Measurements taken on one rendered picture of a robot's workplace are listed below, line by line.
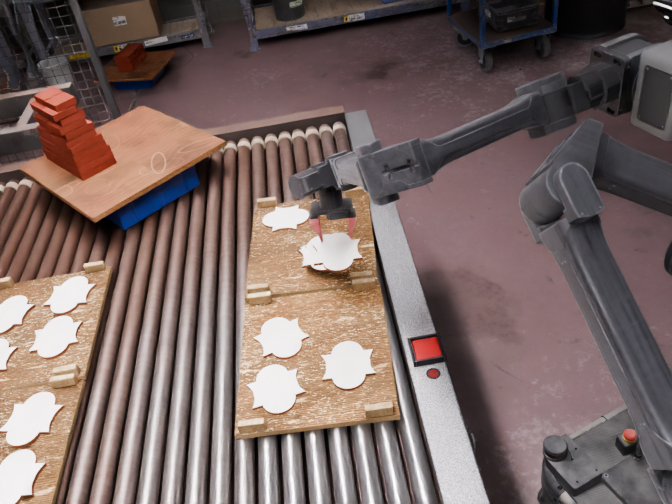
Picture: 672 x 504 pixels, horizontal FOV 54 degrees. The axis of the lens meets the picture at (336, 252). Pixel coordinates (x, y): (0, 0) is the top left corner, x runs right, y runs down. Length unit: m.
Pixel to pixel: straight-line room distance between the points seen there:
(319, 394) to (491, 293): 1.66
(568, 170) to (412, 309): 0.88
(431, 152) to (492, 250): 2.15
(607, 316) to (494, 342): 1.98
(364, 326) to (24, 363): 0.85
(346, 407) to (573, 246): 0.75
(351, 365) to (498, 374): 1.27
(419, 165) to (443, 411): 0.58
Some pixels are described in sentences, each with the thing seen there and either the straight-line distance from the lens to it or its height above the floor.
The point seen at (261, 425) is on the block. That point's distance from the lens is 1.44.
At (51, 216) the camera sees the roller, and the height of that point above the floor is 0.92.
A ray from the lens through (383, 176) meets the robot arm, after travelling 1.13.
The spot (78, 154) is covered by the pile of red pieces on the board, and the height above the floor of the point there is 1.13.
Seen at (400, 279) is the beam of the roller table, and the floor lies 0.91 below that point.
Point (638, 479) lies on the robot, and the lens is 2.20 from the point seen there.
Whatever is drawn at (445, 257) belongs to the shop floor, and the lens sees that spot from 3.20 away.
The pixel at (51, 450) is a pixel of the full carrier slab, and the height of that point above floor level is 0.94.
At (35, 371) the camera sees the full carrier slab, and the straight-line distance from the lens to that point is 1.80.
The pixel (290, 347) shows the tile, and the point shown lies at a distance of 1.58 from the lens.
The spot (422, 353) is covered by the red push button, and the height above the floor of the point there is 0.93.
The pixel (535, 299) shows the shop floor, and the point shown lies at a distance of 3.00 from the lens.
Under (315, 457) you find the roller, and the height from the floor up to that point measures 0.92.
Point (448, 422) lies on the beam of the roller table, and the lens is 1.44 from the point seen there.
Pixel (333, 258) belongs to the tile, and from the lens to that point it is 1.61.
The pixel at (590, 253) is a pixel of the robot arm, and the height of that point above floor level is 1.53.
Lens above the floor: 2.08
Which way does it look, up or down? 39 degrees down
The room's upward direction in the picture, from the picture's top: 10 degrees counter-clockwise
